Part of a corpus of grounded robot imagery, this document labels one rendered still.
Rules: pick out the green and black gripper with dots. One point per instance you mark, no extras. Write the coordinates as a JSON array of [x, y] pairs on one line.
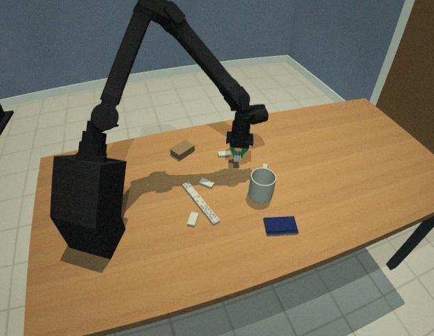
[[239, 139]]

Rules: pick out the white domino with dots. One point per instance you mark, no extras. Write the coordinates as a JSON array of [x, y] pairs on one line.
[[195, 196], [203, 206], [212, 217], [187, 186], [192, 219]]

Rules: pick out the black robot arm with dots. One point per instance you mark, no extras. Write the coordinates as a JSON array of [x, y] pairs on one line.
[[104, 116]]

